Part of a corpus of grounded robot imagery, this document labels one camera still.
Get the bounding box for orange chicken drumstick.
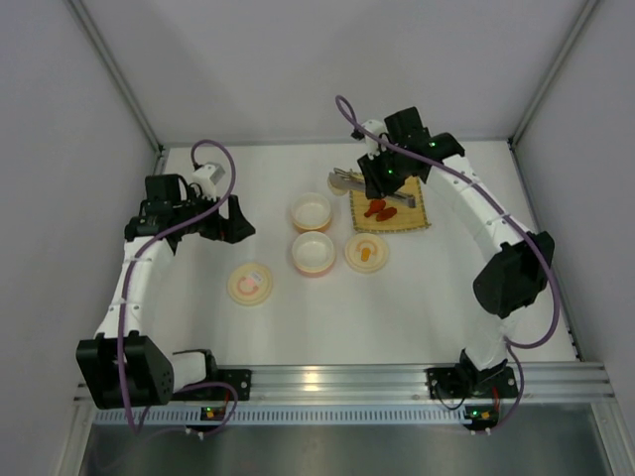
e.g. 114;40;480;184
364;199;386;218

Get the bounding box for orange sausage piece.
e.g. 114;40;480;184
375;207;398;222

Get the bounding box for metal tongs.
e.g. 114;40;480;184
329;168;417;208

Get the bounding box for cream lid with pink handle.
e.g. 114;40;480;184
227;262;274;306

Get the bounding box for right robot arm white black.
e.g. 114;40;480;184
352;107;555;398

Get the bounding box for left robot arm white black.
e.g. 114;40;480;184
75;165;255;410

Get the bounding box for bamboo mat green edge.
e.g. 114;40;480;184
349;178;431;234

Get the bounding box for orange bowl white inside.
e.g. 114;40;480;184
291;192;332;233

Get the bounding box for pink bowl white inside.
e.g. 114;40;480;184
291;231;336;278

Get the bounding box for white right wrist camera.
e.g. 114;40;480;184
350;119;387;157

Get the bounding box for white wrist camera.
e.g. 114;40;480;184
191;163;225;198
350;119;387;157

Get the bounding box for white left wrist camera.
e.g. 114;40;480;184
191;163;225;198

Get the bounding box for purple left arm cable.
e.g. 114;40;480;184
116;140;238;437

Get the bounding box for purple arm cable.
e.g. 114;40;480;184
116;140;238;437
334;94;562;432

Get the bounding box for cream lid with orange handle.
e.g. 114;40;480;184
344;233;389;274

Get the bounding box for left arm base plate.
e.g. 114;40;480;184
173;368;252;402

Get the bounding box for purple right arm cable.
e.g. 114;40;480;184
334;94;562;432

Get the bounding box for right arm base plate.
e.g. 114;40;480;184
426;365;519;401

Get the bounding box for left upright frame post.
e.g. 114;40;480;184
63;0;165;158

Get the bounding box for upright frame post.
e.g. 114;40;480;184
63;0;165;158
507;0;604;152

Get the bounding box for aluminium frame rail front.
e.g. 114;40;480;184
73;362;616;406

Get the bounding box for right upright frame post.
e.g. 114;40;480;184
507;0;604;152

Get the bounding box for slotted grey cable duct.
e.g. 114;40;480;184
91;402;596;426

